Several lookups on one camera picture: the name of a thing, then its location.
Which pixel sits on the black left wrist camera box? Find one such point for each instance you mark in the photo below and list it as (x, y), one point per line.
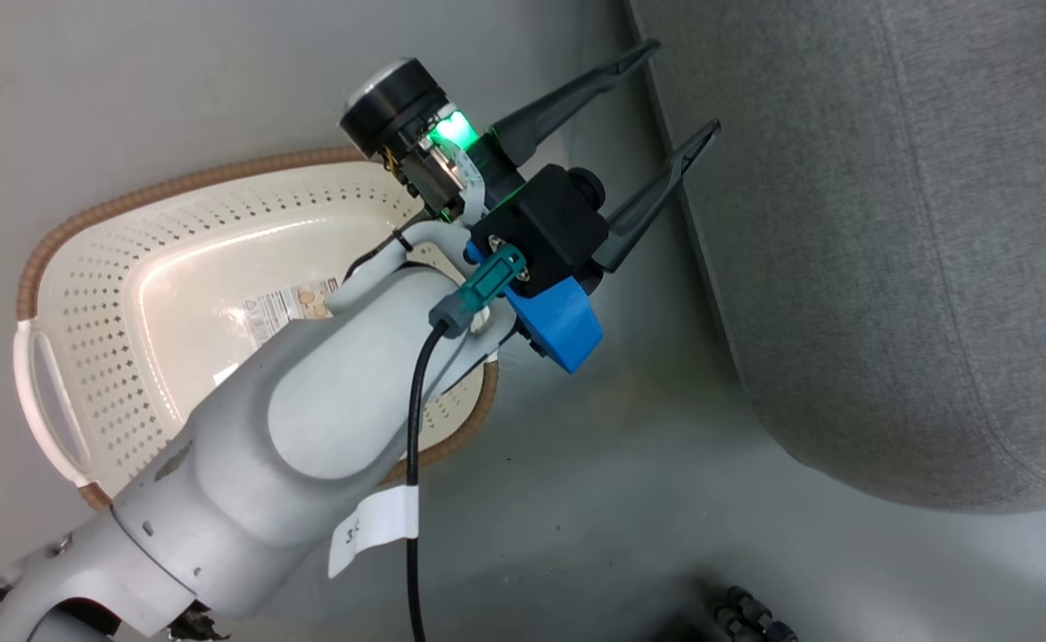
(545, 232)

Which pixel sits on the cream perforated laundry basket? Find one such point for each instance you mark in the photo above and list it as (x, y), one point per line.
(112, 339)

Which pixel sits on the printed basket sticker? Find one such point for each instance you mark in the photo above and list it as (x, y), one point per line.
(286, 308)

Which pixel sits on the blue left camera mount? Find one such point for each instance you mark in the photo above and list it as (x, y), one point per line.
(558, 325)

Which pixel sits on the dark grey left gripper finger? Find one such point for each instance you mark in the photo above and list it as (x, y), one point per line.
(647, 205)

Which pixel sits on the grey fabric sofa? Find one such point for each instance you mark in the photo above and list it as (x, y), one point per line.
(888, 223)

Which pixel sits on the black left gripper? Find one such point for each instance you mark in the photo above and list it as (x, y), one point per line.
(393, 107)

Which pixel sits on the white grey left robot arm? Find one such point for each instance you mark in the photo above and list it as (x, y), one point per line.
(264, 446)

